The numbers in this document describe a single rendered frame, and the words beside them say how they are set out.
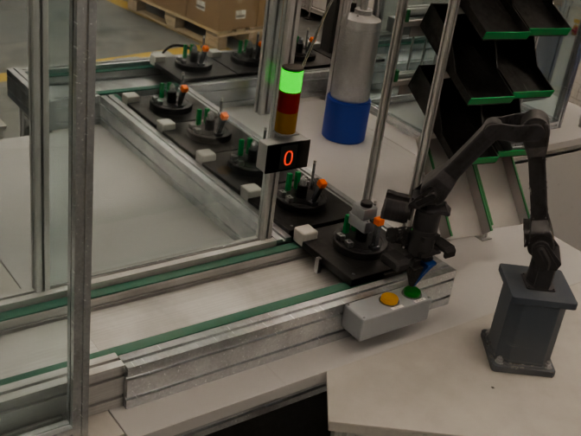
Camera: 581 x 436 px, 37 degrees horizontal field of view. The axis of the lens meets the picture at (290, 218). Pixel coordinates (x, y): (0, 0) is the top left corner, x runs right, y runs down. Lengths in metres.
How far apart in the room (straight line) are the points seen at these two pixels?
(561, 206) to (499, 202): 1.33
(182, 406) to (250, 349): 0.19
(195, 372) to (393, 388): 0.43
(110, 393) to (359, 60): 1.62
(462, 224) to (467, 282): 0.16
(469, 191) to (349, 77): 0.81
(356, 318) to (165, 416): 0.48
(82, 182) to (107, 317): 0.57
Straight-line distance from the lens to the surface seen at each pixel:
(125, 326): 1.90
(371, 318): 1.94
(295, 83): 1.97
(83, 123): 1.37
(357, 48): 2.96
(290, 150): 2.03
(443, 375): 1.99
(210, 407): 1.79
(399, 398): 1.90
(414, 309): 2.03
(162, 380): 1.77
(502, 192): 2.44
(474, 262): 2.47
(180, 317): 1.93
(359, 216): 2.13
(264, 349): 1.89
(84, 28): 1.32
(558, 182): 3.64
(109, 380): 1.73
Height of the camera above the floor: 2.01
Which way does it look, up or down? 27 degrees down
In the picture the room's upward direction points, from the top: 8 degrees clockwise
